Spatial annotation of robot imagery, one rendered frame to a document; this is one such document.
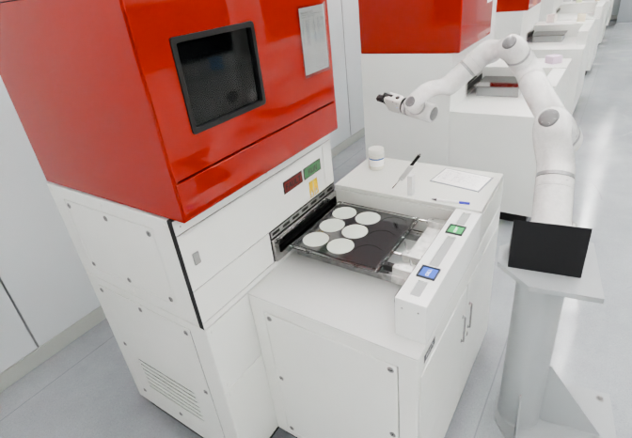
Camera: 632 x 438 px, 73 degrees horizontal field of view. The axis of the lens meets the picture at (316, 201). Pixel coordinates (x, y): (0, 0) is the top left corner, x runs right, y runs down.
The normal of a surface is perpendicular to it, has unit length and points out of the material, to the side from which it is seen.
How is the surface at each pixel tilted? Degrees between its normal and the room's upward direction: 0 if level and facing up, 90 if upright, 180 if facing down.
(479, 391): 0
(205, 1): 90
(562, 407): 90
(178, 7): 90
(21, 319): 90
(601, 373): 0
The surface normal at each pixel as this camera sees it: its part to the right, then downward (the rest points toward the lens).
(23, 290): 0.83, 0.18
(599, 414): -0.11, -0.88
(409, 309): -0.55, 0.44
